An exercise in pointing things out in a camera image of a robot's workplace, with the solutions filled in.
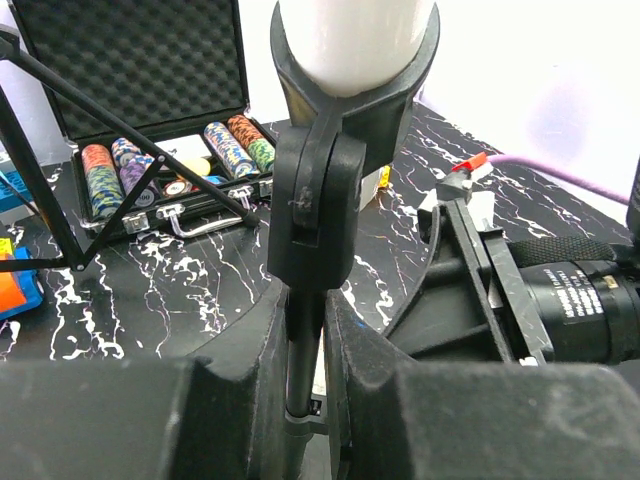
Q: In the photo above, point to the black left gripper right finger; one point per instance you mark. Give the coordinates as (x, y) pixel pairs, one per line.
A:
(391, 417)

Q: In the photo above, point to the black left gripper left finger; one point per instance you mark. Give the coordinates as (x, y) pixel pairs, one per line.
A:
(215, 414)

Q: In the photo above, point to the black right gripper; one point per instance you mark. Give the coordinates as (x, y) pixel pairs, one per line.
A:
(471, 303)

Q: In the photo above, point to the blue orange toy block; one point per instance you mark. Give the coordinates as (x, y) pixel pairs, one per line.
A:
(21, 291)

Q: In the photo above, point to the yellow dealer chip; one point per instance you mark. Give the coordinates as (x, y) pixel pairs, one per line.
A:
(200, 166)

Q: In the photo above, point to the white playing card deck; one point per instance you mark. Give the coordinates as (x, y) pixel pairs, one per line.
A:
(185, 148)

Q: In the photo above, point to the light blue toy block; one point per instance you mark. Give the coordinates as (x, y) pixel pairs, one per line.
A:
(17, 202)

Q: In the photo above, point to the black poker chip case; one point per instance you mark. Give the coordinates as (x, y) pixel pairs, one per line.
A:
(166, 68)

